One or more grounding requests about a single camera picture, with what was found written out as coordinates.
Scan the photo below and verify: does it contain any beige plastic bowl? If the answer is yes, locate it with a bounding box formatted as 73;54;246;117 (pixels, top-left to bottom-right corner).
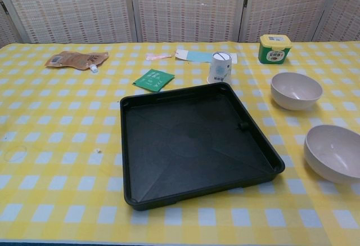
270;72;323;111
303;124;360;185

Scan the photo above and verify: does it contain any upturned white paper cup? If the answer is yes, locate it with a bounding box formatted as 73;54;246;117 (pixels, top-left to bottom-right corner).
207;51;233;85

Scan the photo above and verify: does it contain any green sachet packet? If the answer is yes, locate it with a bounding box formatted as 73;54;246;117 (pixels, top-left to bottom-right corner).
132;68;175;92

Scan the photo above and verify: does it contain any brown spouted pouch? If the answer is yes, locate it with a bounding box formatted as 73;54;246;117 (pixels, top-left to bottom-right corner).
44;50;110;74

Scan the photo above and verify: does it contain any woven folding screen panel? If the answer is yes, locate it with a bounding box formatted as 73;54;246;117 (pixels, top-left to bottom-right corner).
238;0;340;43
0;0;138;44
129;0;250;43
0;0;30;48
312;0;360;43

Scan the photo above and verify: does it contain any green container with yellow lid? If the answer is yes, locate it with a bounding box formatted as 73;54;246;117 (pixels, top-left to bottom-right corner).
258;34;292;64

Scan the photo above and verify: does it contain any yellow white checked tablecloth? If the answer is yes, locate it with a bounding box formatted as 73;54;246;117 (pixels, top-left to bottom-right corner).
0;41;360;246

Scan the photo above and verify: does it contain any black square plastic tray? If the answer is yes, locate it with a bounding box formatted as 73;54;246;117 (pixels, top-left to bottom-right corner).
119;82;286;212

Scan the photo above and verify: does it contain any blue and white bookmark card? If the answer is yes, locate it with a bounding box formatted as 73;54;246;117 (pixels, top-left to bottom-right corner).
174;48;239;64

